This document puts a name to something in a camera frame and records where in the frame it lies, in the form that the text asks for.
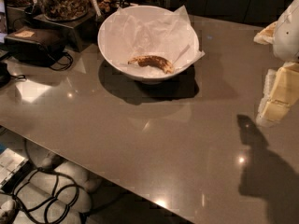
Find brown overripe banana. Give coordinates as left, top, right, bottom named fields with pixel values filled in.
left=128, top=55, right=174, bottom=74

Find black floor cables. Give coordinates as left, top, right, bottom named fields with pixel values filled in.
left=10, top=166, right=92, bottom=224

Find dark metal stand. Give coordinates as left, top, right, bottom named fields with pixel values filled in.
left=34, top=10, right=98, bottom=52

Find black box device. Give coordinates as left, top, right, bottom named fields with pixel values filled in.
left=4, top=27, right=66, bottom=67

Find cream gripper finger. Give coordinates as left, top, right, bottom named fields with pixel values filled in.
left=256, top=63, right=299, bottom=127
left=253, top=21, right=277, bottom=45

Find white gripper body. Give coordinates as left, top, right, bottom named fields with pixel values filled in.
left=273, top=0, right=299, bottom=63

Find white patterned box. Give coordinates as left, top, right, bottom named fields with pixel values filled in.
left=0, top=148, right=28, bottom=190

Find white paper liner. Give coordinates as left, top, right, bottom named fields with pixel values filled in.
left=107, top=5, right=206, bottom=78

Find white ceramic bowl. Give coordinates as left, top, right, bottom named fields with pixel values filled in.
left=97, top=5, right=200, bottom=85

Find glass jar of nuts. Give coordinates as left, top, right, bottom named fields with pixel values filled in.
left=37, top=0, right=89, bottom=21

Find black cable on table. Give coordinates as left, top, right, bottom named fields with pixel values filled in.
left=48, top=50, right=75, bottom=72

